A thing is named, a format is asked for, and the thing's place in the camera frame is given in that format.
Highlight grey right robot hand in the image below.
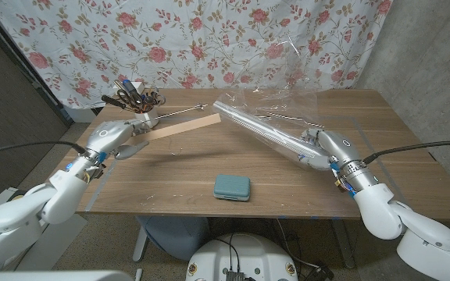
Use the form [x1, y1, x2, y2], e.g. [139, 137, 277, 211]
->
[298, 127, 366, 173]

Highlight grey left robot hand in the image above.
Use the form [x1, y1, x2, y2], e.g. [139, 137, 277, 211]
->
[85, 119, 151, 161]

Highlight cling film roll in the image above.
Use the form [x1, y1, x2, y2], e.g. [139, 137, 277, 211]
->
[212, 100, 330, 169]

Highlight light wooden strip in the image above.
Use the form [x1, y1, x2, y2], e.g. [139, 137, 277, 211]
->
[130, 112, 223, 144]

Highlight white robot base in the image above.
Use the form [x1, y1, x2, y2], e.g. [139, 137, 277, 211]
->
[185, 233, 299, 281]

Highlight teal toy case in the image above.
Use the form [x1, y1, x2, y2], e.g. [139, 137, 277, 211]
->
[213, 173, 252, 202]

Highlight white tool mug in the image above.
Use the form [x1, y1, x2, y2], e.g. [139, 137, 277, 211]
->
[134, 107, 160, 129]

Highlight small white box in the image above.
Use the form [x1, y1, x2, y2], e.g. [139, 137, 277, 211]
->
[112, 80, 145, 94]

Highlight grey table leg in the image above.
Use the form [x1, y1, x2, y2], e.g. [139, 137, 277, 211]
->
[332, 218, 355, 269]

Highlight dark grey partition panel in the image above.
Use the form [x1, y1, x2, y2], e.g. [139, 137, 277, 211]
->
[0, 5, 73, 204]

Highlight yellow black pad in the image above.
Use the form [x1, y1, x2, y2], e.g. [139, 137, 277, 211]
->
[5, 190, 29, 203]

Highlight grey blue stool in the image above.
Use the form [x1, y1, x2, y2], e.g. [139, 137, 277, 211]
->
[134, 215, 210, 261]

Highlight white floor platform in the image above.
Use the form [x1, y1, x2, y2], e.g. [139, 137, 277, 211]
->
[0, 186, 88, 272]

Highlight black power adapter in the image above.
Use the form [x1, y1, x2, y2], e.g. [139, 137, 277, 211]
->
[306, 265, 335, 281]

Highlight floral backdrop cloth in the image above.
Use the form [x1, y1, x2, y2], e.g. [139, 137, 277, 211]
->
[0, 0, 394, 110]

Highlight white robot torso edge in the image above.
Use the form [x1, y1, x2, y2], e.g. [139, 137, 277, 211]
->
[0, 269, 134, 281]

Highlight black handled screwdriver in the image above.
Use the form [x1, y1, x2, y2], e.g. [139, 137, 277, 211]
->
[100, 94, 127, 110]

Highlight black handled scissors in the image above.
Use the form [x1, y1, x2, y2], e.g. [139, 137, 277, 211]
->
[116, 88, 144, 113]

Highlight blue handled tool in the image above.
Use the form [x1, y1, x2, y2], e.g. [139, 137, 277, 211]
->
[121, 79, 143, 98]

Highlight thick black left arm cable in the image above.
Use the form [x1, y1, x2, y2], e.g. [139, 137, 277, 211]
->
[0, 140, 88, 160]

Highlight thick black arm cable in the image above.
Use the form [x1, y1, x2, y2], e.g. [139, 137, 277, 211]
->
[362, 140, 450, 165]
[0, 140, 88, 160]

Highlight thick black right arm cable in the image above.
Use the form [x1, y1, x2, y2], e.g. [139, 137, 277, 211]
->
[362, 140, 450, 165]

